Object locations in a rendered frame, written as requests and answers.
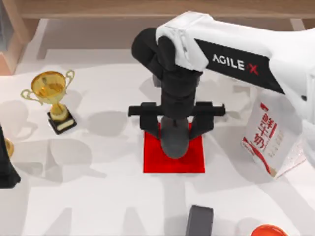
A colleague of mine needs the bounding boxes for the small gold cup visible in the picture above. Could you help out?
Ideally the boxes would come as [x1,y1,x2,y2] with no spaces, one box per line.
[4,137,15,158]

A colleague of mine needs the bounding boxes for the gold trophy with black base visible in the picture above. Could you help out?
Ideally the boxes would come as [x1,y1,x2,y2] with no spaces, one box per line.
[20,69,77,135]

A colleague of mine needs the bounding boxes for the dark grey computer mouse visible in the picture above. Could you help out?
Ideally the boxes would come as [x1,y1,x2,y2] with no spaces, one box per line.
[160,116,190,159]

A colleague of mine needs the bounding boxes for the flat red square mat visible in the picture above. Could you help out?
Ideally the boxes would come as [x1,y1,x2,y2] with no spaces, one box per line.
[142,122,206,174]

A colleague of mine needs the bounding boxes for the white and red milk carton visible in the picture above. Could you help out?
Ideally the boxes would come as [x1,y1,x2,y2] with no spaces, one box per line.
[240,89,307,180]

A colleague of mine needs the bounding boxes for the dark grey box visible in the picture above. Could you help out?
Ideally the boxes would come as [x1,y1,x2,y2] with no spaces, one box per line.
[185,204,214,236]

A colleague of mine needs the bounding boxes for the orange-red bowl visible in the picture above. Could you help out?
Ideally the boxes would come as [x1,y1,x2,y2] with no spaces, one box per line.
[250,224,294,236]

